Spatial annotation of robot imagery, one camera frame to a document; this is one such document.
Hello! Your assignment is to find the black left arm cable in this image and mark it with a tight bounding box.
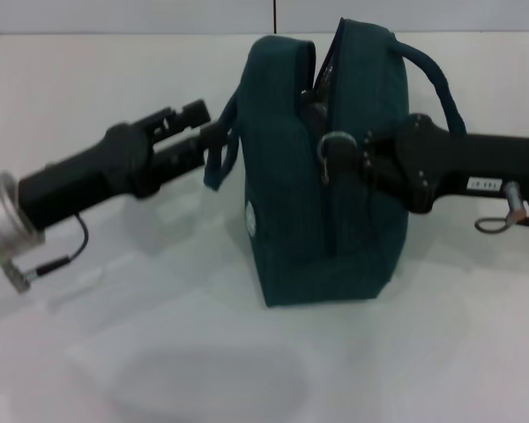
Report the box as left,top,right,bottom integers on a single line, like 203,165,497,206
34,214,89,278

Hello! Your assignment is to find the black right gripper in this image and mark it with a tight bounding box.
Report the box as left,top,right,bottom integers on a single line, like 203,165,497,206
324,112,529,216

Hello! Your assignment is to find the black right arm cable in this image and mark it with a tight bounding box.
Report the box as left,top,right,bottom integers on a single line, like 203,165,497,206
473,180,529,234

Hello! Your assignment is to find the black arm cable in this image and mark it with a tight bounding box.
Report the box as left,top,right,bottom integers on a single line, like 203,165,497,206
34,214,89,278
473,180,529,234

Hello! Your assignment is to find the dark teal lunch bag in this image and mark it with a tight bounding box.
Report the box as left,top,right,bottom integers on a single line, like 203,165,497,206
202,17,467,308

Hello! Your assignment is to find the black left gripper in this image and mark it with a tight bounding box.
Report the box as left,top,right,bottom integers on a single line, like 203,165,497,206
16,100,229,233

